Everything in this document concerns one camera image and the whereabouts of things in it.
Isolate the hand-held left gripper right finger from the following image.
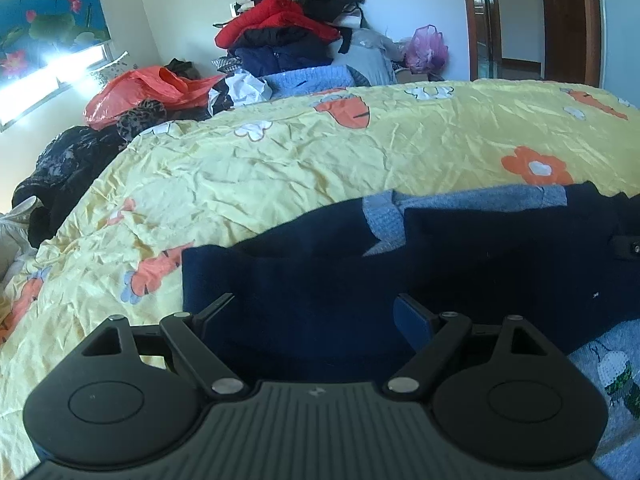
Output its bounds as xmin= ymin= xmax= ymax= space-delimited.
xmin=382 ymin=294 xmax=568 ymax=402

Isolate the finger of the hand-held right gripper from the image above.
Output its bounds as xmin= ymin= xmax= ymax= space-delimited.
xmin=612 ymin=230 xmax=640 ymax=261

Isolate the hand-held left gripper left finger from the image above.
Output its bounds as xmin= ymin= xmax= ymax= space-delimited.
xmin=80 ymin=292 xmax=247 ymax=402

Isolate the navy and blue knit sweater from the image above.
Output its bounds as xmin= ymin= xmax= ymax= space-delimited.
xmin=181 ymin=181 xmax=640 ymax=476

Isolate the yellow carrot print blanket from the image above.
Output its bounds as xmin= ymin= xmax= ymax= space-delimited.
xmin=0 ymin=80 xmax=640 ymax=480

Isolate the dark floral cloth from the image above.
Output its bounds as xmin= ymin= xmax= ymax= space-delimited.
xmin=12 ymin=125 xmax=132 ymax=249

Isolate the leopard print cloth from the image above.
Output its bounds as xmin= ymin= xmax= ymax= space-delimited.
xmin=116 ymin=99 xmax=169 ymax=142

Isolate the white crumpled cloth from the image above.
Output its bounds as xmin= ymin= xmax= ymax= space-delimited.
xmin=207 ymin=72 xmax=274 ymax=116

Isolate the orange plastic bag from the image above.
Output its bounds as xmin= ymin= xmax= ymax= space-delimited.
xmin=84 ymin=66 xmax=227 ymax=130

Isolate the brown wooden door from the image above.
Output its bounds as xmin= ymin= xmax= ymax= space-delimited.
xmin=537 ymin=0 xmax=602 ymax=84

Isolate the cardboard box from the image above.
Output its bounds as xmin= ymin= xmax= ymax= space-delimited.
xmin=394 ymin=67 xmax=432 ymax=84

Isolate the small black cloth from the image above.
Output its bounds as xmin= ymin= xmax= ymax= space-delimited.
xmin=164 ymin=58 xmax=202 ymax=82

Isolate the checkered cloth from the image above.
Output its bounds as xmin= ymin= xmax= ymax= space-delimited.
xmin=211 ymin=55 xmax=243 ymax=75

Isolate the light blue knit garment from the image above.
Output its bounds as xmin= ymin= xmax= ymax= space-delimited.
xmin=260 ymin=65 xmax=359 ymax=99

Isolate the grey garment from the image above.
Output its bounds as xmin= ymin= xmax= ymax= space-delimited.
xmin=340 ymin=27 xmax=407 ymax=87

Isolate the pink plastic bag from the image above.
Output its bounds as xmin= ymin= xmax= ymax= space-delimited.
xmin=403 ymin=25 xmax=449 ymax=74

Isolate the window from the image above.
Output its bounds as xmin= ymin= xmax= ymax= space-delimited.
xmin=0 ymin=42 xmax=129 ymax=132

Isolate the red jacket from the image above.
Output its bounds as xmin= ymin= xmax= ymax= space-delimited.
xmin=215 ymin=0 xmax=342 ymax=51

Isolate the brown wooden door frame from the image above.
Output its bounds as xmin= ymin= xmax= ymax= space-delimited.
xmin=460 ymin=0 xmax=504 ymax=82

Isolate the lotus wall poster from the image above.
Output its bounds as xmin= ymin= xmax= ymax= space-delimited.
xmin=0 ymin=0 xmax=112 ymax=87

